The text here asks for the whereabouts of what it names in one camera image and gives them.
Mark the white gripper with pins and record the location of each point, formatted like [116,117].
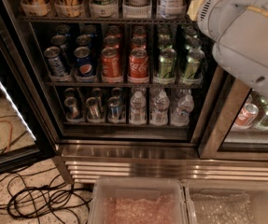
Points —
[225,8]

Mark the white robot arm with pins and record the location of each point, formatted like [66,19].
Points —
[239,29]

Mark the white label plastic bottle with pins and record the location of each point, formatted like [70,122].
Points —
[170,9]

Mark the front water bottle right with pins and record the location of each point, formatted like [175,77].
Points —
[181,114]

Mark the water bottle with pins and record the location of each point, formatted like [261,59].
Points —
[181,114]
[159,111]
[138,109]

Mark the front water bottle left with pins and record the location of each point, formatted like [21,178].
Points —
[138,109]

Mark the front water bottle middle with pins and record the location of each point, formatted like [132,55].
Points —
[159,111]

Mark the closed right fridge door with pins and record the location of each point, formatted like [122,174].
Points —
[218,141]

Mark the steel fridge base grille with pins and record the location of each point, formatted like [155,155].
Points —
[79,163]

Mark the open glass fridge door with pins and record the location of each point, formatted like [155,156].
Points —
[22,139]

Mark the front green can right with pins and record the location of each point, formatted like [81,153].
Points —
[194,60]

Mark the front green can left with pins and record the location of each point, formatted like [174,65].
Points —
[167,62]

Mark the front red Coca-Cola can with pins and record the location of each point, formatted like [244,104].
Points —
[138,63]

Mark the front orange soda can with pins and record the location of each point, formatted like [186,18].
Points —
[111,62]

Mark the orange can behind door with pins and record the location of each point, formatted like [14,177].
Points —
[246,116]

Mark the front blue Pepsi can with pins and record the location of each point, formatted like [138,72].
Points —
[84,61]

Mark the front slim blue can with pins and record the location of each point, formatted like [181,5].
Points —
[114,108]

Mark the front slim can middle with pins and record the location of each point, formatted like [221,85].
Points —
[94,110]

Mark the front silver blue can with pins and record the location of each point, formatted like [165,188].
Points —
[55,61]

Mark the front slim can left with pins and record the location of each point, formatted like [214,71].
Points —
[73,111]

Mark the right clear plastic bin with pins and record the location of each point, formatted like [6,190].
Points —
[227,202]

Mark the clear plastic bin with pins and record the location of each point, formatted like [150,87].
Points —
[227,202]
[137,200]

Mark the left clear plastic bin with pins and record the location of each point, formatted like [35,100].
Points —
[137,200]

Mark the top wire shelf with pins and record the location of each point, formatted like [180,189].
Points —
[103,20]

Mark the wire shelf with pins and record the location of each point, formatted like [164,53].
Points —
[123,85]
[103,20]

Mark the middle wire shelf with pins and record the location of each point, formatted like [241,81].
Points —
[123,85]

